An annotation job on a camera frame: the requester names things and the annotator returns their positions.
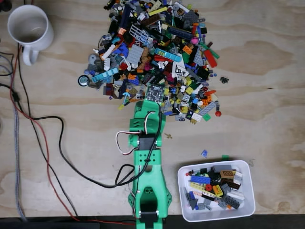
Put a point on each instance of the white plastic bin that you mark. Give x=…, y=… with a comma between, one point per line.
x=247, y=190

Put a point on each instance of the tan tiny piece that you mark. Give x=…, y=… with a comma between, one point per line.
x=168, y=136

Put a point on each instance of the white small plate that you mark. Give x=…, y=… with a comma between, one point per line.
x=196, y=117

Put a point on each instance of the green small plate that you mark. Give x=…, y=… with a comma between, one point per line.
x=207, y=117

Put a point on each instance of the grey studded plate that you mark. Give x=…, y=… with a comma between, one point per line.
x=206, y=108

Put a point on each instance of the blue small slope piece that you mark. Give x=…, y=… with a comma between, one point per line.
x=204, y=153

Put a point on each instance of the red round stud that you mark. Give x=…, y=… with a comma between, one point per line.
x=217, y=113

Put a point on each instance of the light blue long plate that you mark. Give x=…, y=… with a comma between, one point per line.
x=104, y=74

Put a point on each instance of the cyan curved long piece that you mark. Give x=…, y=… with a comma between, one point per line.
x=166, y=54

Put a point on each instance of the large light grey plate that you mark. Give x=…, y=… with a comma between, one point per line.
x=135, y=54

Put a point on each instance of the blue brick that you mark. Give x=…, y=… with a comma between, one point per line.
x=200, y=180

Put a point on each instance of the grey wedge plate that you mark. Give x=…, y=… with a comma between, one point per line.
x=199, y=58

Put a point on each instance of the yellow holed beam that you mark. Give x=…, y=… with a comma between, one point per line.
x=197, y=186

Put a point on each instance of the orange small brick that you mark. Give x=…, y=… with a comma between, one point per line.
x=187, y=49

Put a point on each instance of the grey wheel with tyre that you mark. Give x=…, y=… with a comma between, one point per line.
x=83, y=80

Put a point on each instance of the green small brick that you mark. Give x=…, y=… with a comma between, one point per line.
x=225, y=157

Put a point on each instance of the black grille piece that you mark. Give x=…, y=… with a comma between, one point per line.
x=224, y=80

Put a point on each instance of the grey long brick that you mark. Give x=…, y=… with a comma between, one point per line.
x=221, y=169

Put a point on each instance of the red long plate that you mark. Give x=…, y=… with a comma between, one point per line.
x=210, y=58

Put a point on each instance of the red round piece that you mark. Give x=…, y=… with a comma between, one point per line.
x=208, y=187

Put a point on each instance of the white lattice fence piece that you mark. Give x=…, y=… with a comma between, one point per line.
x=138, y=33

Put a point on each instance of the tan brick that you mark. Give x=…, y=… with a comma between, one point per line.
x=227, y=173

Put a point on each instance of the pink round piece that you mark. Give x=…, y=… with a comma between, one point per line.
x=195, y=40

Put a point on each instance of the dark grey slope piece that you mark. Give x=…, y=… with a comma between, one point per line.
x=193, y=205

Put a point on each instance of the black plate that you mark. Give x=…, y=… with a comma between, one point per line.
x=208, y=196

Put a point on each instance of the dark navy long plate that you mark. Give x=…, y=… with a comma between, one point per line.
x=179, y=32

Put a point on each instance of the orange small piece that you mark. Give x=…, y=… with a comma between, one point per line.
x=216, y=190

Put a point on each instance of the dark brown plate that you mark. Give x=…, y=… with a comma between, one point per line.
x=150, y=21

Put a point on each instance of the dark brown brick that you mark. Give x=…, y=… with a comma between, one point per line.
x=232, y=183

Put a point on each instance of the white and grey assembly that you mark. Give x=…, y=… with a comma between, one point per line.
x=238, y=176

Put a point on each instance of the dark blue long beam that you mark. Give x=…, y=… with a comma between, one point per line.
x=125, y=16

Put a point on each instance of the yellow long plate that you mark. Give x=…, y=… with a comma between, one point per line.
x=158, y=11

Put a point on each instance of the dark grey large plate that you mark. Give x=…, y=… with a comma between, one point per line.
x=190, y=17

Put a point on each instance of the white long piece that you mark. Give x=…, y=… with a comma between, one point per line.
x=238, y=195

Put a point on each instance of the dark grey brick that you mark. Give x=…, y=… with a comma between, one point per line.
x=233, y=202

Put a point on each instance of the white ceramic mug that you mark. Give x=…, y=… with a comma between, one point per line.
x=46, y=31

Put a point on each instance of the black camera circuit board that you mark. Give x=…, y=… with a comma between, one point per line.
x=155, y=93

